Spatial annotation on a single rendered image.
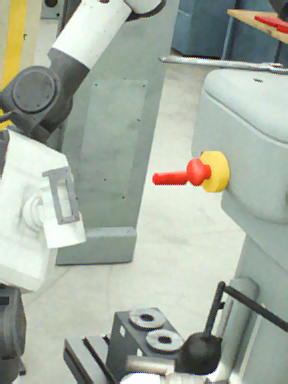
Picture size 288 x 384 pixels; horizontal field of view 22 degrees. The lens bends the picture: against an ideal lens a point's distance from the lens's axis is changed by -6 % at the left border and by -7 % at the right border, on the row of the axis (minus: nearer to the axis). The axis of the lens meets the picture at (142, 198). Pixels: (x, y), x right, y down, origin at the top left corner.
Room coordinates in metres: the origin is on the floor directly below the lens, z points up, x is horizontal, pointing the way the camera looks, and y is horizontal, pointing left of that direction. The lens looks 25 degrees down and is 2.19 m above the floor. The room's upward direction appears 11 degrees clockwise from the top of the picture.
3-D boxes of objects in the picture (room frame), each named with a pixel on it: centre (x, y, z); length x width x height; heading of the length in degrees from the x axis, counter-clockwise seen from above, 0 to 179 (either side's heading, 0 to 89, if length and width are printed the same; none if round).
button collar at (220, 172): (1.04, -0.09, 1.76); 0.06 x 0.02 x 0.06; 30
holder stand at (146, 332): (1.51, -0.09, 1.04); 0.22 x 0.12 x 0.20; 30
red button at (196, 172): (1.03, -0.07, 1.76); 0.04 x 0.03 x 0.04; 30
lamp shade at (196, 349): (1.03, -0.15, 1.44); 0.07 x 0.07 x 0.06
